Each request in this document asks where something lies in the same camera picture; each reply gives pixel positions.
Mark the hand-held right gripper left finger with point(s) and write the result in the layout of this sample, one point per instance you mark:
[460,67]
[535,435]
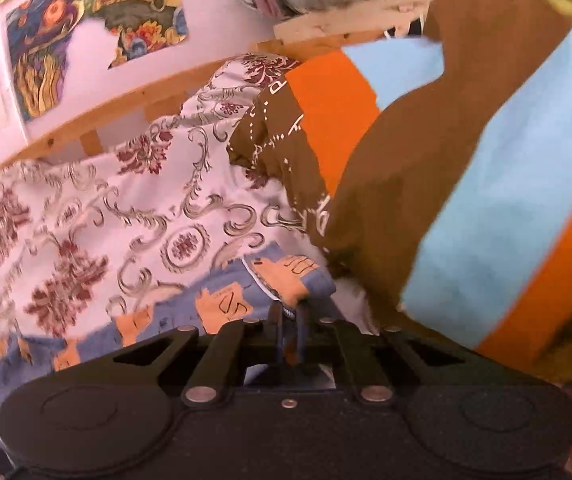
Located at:
[275,331]

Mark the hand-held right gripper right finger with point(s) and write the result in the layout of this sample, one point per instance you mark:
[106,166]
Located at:
[302,332]

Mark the blue pants with orange print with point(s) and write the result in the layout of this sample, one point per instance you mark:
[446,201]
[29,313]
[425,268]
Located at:
[226,305]

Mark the brown orange blue blanket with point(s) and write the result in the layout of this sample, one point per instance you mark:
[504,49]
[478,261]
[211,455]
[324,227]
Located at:
[391,160]

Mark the floral patterned bedspread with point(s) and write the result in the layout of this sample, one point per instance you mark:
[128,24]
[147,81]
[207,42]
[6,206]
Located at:
[116,200]

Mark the wooden bed frame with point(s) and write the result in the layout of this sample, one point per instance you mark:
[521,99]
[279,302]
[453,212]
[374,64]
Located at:
[116,110]

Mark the colourful wall poster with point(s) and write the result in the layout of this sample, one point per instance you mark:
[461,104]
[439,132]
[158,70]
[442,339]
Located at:
[136,10]
[41,60]

